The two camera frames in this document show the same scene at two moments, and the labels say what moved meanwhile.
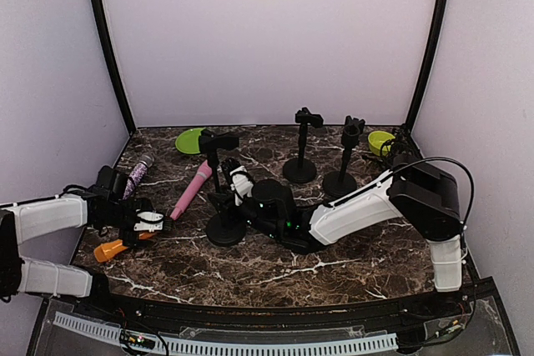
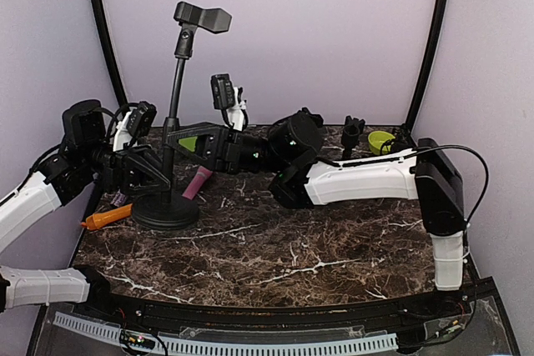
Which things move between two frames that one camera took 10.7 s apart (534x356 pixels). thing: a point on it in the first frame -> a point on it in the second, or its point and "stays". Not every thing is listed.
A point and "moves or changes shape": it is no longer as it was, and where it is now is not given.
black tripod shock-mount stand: (400, 150) stays
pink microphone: (203, 173) stays
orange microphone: (107, 251) moves or changes shape
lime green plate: (187, 141) stays
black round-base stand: (221, 229) -> (170, 209)
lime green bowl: (376, 140) stays
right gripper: (225, 201) -> (220, 147)
